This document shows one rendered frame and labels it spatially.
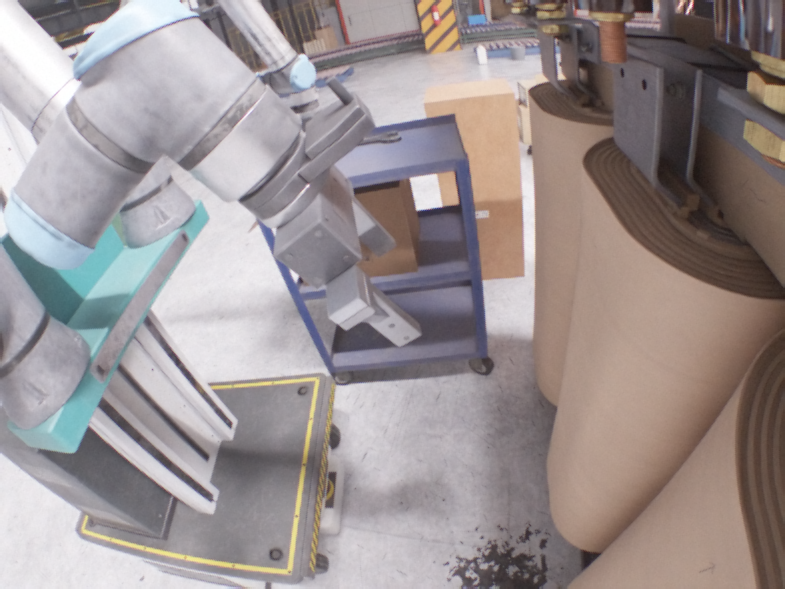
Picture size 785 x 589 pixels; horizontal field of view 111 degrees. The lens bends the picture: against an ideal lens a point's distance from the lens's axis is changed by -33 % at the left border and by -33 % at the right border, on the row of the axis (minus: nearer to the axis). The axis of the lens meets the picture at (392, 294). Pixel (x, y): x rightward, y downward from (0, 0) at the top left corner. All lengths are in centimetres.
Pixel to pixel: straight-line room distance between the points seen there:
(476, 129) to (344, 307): 144
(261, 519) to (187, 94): 107
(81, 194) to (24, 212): 5
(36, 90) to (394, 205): 99
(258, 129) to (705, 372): 47
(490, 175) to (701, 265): 141
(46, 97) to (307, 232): 31
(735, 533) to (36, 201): 50
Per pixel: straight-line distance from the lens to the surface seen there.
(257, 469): 127
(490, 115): 167
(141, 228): 93
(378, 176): 109
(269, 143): 29
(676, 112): 48
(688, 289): 41
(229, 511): 125
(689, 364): 47
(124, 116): 29
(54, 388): 65
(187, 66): 29
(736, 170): 48
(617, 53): 46
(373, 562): 138
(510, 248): 196
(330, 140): 30
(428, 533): 137
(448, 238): 147
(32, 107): 47
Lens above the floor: 131
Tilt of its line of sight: 39 degrees down
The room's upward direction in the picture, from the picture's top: 16 degrees counter-clockwise
